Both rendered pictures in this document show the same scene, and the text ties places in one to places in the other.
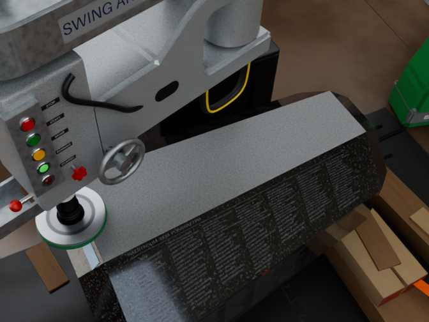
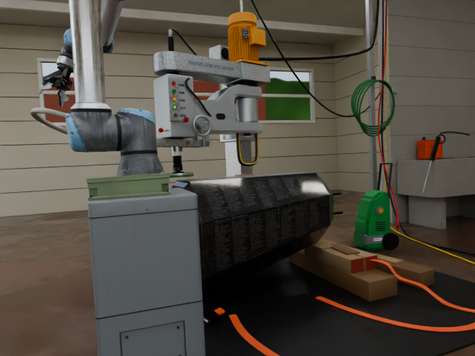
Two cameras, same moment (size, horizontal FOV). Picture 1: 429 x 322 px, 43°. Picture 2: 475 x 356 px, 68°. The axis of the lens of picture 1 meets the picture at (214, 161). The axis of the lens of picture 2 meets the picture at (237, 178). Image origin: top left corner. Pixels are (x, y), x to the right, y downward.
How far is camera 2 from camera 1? 2.11 m
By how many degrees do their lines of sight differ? 51
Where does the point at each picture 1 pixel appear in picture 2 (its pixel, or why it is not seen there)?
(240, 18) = (248, 107)
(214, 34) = (240, 116)
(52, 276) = not seen: hidden behind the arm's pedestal
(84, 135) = (189, 109)
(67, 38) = (189, 65)
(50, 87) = (182, 78)
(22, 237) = not seen: hidden behind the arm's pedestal
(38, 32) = (182, 57)
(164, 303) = (216, 204)
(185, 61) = (227, 107)
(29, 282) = not seen: hidden behind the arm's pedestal
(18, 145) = (169, 90)
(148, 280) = (209, 193)
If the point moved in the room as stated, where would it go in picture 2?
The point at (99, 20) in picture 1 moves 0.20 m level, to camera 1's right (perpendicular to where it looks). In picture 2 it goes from (198, 66) to (227, 64)
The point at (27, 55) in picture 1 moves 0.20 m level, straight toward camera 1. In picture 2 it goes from (177, 63) to (182, 54)
